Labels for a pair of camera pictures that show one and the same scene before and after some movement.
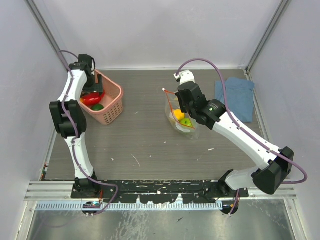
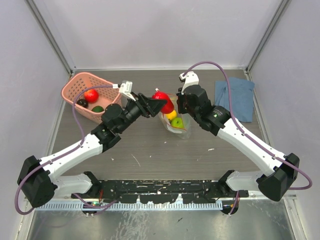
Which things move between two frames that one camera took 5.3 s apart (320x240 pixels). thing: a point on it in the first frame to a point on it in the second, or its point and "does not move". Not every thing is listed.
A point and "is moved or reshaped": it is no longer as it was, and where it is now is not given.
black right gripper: x=182 y=109 does not move
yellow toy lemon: x=179 y=114 to x=172 y=116
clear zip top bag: x=181 y=121 is moved or reshaped
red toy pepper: x=92 y=98 to x=168 y=106
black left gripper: x=97 y=86 to x=148 y=106
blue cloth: x=239 y=97 does not move
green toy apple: x=186 y=121 to x=177 y=122
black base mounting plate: x=159 y=191 does not move
